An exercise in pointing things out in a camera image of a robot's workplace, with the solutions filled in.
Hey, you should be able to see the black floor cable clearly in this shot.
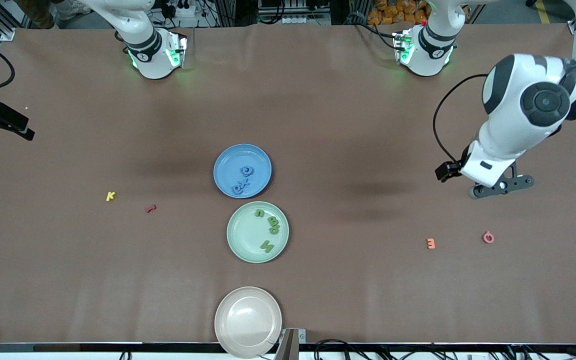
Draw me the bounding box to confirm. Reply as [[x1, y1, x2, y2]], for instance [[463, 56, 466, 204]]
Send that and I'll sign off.
[[313, 339, 351, 360]]

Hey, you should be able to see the white power strip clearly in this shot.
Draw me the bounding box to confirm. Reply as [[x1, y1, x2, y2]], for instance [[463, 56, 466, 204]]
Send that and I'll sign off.
[[160, 0, 201, 20], [282, 12, 332, 27]]

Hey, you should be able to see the pile of oranges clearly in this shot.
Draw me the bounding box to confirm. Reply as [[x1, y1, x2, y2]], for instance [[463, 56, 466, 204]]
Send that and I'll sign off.
[[366, 0, 431, 26]]

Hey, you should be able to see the light green plate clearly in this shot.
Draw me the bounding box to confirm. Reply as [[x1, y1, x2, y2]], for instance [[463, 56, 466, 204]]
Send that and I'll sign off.
[[226, 201, 290, 264]]

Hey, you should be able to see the person leg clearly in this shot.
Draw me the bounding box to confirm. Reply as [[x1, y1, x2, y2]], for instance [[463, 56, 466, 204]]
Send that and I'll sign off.
[[15, 0, 91, 30]]

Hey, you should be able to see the blue plate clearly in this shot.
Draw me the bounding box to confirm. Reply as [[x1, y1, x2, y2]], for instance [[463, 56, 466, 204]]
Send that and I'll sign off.
[[213, 143, 273, 199]]

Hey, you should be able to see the beige plate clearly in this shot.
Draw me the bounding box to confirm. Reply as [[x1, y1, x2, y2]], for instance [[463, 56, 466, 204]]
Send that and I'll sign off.
[[214, 286, 283, 359]]

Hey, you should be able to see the grey metal post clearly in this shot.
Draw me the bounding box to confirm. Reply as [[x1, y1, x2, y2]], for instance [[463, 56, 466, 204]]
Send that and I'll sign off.
[[274, 327, 307, 360]]

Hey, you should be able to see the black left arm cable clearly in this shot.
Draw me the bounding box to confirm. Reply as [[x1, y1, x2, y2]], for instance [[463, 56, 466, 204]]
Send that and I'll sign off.
[[432, 74, 490, 163]]

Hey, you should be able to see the aluminium frame profile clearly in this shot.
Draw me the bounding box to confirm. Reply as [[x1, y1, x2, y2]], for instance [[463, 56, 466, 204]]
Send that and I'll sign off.
[[0, 0, 36, 42]]

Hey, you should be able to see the brown table cover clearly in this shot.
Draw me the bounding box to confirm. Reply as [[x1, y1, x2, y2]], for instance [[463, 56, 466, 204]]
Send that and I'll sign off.
[[0, 22, 576, 346]]

